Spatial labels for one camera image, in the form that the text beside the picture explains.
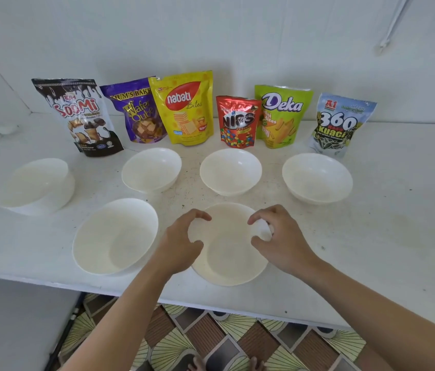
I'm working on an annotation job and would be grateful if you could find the person's left hand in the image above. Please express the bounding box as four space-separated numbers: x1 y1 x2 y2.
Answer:
155 208 213 284

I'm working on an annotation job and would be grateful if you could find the person's right hand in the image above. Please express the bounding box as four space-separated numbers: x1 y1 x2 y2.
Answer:
247 204 323 281

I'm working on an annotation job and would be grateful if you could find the white round bowl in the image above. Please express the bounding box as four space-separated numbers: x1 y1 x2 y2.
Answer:
0 158 76 217
121 147 182 194
282 153 354 206
188 202 273 287
199 148 263 197
72 198 159 276

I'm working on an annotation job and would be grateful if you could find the green snack bag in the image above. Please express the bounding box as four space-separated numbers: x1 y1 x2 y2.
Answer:
254 85 314 149

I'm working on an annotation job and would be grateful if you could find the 360 Kuaci seed bag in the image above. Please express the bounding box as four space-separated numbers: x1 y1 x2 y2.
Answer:
309 92 378 159

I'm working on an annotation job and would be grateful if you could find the red Nips candy bag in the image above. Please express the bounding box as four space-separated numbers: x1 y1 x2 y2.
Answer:
215 95 263 149

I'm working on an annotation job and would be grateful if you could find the yellow snack bag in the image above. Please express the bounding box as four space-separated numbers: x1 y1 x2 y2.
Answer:
147 70 215 147

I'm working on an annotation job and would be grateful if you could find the purple snack bag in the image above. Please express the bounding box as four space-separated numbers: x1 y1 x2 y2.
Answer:
99 76 168 145

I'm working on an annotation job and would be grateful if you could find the black white snack bag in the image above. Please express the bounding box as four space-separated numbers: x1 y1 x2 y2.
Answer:
31 77 125 158

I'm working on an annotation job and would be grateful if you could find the person's left forearm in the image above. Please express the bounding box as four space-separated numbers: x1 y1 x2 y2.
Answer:
61 262 175 371

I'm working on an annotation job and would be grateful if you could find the person's right forearm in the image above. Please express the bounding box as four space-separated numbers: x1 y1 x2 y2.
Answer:
302 258 435 371

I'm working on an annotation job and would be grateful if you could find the person's left foot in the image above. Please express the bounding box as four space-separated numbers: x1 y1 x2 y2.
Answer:
186 353 207 371

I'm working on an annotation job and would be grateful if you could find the white shelf bracket strut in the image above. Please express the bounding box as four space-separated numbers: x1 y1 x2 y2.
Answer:
373 0 413 55

